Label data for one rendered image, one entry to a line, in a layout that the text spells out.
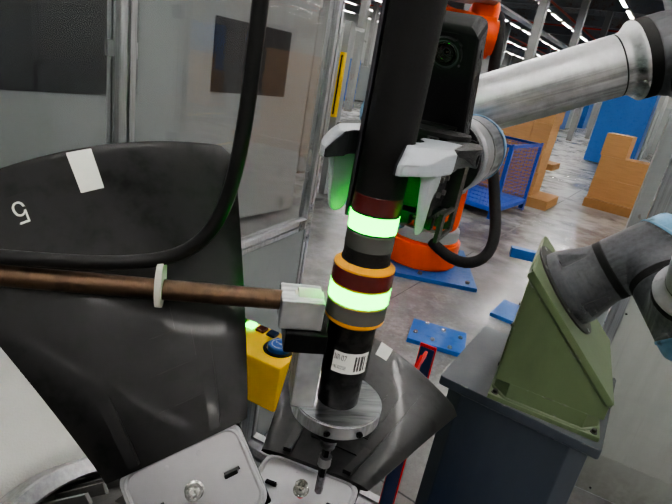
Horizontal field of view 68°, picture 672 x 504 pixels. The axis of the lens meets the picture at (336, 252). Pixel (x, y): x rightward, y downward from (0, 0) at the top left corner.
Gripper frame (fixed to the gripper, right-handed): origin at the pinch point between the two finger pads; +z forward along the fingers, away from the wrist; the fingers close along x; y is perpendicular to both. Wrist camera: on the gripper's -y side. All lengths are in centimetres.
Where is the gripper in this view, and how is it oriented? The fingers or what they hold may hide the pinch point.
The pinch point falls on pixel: (370, 146)
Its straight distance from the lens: 30.4
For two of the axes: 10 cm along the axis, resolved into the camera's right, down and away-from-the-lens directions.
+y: -1.8, 9.2, 3.4
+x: -8.8, -3.0, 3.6
